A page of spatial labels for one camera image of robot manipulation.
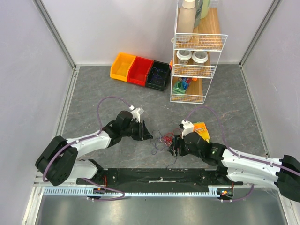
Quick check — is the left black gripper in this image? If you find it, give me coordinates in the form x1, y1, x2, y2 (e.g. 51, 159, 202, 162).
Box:
121, 120, 153, 141

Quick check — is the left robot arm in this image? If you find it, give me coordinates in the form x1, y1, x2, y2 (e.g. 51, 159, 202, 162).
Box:
35, 108, 153, 186

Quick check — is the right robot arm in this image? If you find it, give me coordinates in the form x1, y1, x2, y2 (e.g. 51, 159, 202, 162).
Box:
168, 132, 300, 202

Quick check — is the orange green sponge pack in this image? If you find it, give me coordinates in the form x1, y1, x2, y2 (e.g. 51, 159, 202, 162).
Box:
193, 122, 210, 143

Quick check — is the red storage bin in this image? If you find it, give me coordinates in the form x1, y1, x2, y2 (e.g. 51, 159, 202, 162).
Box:
127, 56, 154, 87

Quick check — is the black storage bin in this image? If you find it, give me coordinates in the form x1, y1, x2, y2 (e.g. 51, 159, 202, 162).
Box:
145, 60, 171, 91

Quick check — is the blue red packet on shelf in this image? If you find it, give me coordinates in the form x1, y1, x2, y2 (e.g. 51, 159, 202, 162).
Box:
181, 77, 197, 85

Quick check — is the yellow storage bin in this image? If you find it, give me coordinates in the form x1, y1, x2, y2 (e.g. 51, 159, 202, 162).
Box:
110, 53, 136, 82

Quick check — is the left paper cup with lid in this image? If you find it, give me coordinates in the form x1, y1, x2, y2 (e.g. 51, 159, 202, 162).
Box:
176, 50, 192, 65

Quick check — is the beige bottle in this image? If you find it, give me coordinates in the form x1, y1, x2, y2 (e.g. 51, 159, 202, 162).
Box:
176, 0, 196, 43

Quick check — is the light green bottle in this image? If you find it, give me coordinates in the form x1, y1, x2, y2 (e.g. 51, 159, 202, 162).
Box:
200, 0, 210, 19

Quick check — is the grey-green bottle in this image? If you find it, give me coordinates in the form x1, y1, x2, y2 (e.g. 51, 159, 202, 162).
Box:
194, 0, 203, 28

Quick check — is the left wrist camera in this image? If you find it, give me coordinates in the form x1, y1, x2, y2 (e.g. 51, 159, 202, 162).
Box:
129, 105, 144, 123

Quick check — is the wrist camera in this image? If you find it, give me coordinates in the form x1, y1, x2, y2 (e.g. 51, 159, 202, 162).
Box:
129, 105, 144, 123
179, 119, 194, 139

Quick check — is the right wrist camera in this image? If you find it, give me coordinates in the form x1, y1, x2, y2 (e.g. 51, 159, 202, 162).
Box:
179, 119, 194, 139

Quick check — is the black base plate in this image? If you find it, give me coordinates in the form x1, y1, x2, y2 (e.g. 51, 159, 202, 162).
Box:
91, 168, 233, 193

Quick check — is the slotted cable duct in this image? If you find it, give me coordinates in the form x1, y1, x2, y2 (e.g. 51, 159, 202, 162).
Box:
44, 187, 229, 197

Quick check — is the white wire shelf rack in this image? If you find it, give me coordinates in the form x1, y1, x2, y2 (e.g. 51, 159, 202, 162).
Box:
170, 0, 228, 104

